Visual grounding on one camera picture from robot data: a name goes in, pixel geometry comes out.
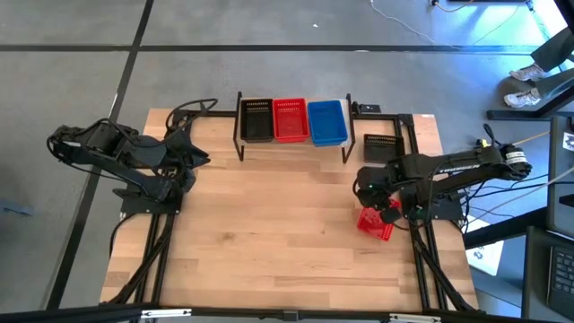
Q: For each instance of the black keyboard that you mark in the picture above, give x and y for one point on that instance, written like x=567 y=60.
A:
x=562 y=278

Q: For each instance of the black crossbar with silver brackets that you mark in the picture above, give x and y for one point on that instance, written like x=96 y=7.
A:
x=246 y=314

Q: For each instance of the person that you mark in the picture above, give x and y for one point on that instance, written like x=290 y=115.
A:
x=553 y=54

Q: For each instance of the red plastic basket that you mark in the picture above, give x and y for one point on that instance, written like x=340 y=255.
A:
x=290 y=123
x=372 y=226

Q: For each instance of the blue plastic basket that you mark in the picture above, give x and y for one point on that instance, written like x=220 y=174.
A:
x=327 y=123

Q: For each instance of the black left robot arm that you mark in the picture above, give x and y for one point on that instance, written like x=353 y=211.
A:
x=89 y=152

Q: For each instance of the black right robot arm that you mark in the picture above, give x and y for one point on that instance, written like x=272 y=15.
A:
x=466 y=166

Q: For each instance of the black plastic basket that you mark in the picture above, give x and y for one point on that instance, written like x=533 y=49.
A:
x=381 y=150
x=256 y=125

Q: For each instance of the small black box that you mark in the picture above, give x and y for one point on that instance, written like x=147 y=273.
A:
x=370 y=108

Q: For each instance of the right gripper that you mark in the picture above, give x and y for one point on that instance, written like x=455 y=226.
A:
x=374 y=188

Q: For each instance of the black metal rack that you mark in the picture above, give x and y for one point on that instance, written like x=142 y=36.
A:
x=237 y=123

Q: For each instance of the dark desk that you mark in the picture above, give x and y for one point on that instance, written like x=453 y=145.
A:
x=538 y=278

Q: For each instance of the black aluminium table frame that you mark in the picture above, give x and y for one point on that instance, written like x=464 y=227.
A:
x=134 y=207

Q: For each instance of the white shoe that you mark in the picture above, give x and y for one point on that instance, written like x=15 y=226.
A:
x=527 y=72
x=520 y=98

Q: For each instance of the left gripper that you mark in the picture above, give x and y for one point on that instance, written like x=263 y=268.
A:
x=181 y=150

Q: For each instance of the white paper with black marks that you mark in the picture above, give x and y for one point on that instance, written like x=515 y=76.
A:
x=486 y=255

